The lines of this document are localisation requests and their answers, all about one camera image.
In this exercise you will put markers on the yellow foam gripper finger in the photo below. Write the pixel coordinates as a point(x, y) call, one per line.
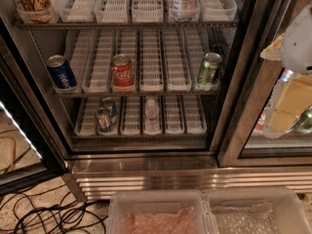
point(273, 51)

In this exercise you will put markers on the green soda can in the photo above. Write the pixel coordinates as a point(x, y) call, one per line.
point(209, 68)

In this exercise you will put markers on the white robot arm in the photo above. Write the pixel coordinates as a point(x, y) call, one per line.
point(293, 48)

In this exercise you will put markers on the stainless steel fridge body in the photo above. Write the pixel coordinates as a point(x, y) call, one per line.
point(163, 59)

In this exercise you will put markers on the red Coca-Cola can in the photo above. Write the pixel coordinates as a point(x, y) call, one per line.
point(122, 71)

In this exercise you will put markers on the blue silver energy can rear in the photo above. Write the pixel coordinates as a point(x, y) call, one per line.
point(109, 103)

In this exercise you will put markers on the blue silver energy can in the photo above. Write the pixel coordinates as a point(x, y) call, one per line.
point(109, 103)
point(103, 120)

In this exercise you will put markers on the blue silver energy can front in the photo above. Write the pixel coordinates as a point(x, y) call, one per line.
point(103, 120)

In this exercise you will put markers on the blue Pepsi can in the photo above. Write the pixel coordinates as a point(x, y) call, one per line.
point(61, 72)

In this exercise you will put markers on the open fridge glass door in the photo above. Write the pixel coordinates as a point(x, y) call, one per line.
point(19, 110)

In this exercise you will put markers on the clear plastic water bottle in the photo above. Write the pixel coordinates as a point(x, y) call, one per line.
point(152, 116)

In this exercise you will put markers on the clear bin with bubble wrap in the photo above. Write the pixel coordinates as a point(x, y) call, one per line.
point(275, 210)

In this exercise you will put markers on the clear bin with pink wrap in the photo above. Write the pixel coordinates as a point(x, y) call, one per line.
point(160, 212)

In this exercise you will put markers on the top wire shelf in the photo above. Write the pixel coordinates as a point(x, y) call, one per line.
point(122, 25)

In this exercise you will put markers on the wire shelf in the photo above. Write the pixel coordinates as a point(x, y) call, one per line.
point(114, 135)
point(128, 94)
point(122, 25)

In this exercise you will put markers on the middle wire shelf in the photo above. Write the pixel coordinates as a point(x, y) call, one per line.
point(128, 94)

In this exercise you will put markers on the bottom wire shelf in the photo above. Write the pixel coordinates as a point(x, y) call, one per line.
point(114, 135)

